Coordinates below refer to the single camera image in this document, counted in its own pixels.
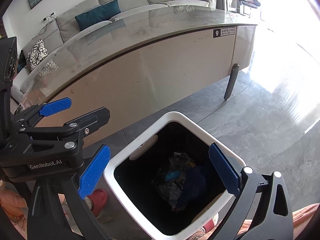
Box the blue red plastic bag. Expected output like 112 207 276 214
159 178 185 210

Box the floral cushion left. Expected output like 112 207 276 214
25 39 49 72

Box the wall socket with cable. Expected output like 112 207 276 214
34 12 56 38

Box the blue organza drawstring pouch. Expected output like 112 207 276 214
183 167 206 199

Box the red slipper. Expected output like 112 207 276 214
84 189 108 218

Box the white trash bin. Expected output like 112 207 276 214
104 112 245 239

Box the office chair with clothes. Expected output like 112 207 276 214
238 0 261 16

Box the small teal clear wrapper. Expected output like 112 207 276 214
164 170 180 182

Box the teal cushion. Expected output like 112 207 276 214
75 0 120 31

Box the grey sectional sofa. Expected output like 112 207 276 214
3 0 216 102

